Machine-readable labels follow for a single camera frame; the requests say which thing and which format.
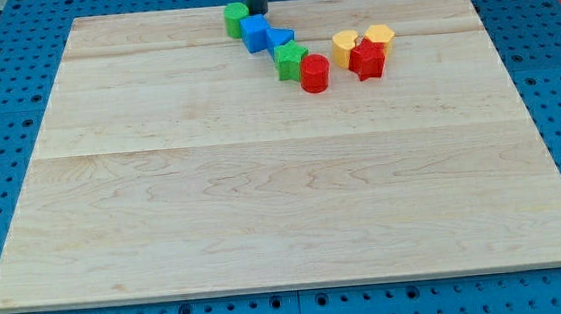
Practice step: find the blue cube block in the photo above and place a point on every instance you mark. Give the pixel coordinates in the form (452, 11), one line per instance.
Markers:
(253, 32)

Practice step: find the red cylinder block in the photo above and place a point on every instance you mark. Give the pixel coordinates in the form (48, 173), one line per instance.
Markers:
(314, 73)

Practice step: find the green star block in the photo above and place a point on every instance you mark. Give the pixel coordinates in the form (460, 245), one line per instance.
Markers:
(287, 58)

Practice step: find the light wooden board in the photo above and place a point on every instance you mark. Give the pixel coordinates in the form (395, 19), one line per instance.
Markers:
(171, 164)

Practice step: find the blue triangle block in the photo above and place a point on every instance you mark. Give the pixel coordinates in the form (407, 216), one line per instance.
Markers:
(276, 37)

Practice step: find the red star block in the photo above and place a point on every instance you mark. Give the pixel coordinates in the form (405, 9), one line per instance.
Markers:
(367, 60)

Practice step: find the yellow heart block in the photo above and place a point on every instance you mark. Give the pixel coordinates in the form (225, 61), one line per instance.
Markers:
(343, 43)

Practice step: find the green cylinder block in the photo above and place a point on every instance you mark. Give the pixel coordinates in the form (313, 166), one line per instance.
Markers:
(233, 13)

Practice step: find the yellow hexagon block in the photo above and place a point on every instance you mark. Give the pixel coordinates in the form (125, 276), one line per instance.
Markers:
(381, 34)

